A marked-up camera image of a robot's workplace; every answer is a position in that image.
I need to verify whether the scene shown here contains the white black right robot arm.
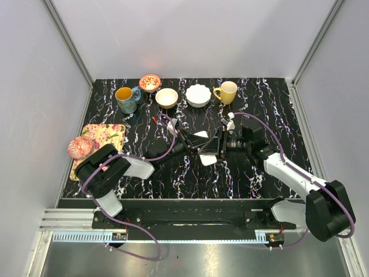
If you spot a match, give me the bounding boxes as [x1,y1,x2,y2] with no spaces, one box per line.
[198,128,356,242]

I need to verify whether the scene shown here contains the cream round bowl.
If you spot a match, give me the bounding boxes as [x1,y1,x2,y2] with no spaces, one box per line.
[155,88,178,109]

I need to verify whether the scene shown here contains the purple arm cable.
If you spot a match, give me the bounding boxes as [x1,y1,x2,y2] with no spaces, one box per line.
[230,112,357,250]
[80,113,178,260]

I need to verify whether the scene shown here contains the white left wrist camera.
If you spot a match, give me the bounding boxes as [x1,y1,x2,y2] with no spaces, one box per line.
[167,118,179,137]

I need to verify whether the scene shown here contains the yellow mug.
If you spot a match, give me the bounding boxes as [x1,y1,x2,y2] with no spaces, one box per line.
[213,81,238,104]

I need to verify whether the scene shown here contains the red patterned bowl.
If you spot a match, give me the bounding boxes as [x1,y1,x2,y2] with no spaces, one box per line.
[67,136,94,160]

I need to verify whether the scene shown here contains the white scalloped bowl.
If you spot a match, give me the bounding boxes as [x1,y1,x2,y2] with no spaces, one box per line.
[185,84,212,108]

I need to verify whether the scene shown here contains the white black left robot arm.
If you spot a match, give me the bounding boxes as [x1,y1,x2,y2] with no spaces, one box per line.
[75,130,210,228]

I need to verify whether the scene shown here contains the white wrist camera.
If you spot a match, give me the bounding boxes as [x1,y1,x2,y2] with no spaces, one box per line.
[167,118,179,137]
[221,112,235,133]

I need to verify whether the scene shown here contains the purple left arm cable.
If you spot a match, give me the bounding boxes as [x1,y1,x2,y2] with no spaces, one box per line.
[80,113,178,260]

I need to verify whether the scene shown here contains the floral wooden tray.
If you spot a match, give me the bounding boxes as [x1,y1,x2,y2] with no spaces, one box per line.
[69,124,126,181]

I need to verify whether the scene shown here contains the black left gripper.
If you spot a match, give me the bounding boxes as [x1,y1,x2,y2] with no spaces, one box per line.
[159,128,209,166]

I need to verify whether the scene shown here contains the blue floral mug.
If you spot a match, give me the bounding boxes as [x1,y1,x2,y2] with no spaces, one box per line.
[115,87,141,114]

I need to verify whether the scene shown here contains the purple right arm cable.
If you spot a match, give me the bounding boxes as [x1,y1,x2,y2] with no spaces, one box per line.
[230,112,357,250]

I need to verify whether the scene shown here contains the white red remote control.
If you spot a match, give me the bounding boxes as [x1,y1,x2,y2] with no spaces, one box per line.
[194,130,217,166]

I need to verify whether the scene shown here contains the orange patterned small bowl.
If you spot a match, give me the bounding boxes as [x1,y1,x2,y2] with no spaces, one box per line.
[139,74,161,93]

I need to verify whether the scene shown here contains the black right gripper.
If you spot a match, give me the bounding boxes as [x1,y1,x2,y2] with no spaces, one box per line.
[198,126,251,162]

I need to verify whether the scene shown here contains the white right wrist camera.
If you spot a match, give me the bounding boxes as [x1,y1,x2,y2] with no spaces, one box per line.
[221,112,235,133]

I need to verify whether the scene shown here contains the aluminium frame post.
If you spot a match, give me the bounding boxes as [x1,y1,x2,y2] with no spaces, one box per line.
[42,0,94,87]

